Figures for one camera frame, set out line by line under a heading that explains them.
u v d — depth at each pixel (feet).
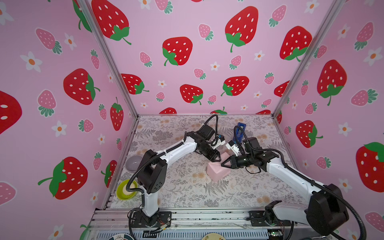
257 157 2.08
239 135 3.32
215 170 2.56
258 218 2.41
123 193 2.62
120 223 2.40
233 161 2.29
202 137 2.13
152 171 1.57
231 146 2.47
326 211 1.32
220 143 2.55
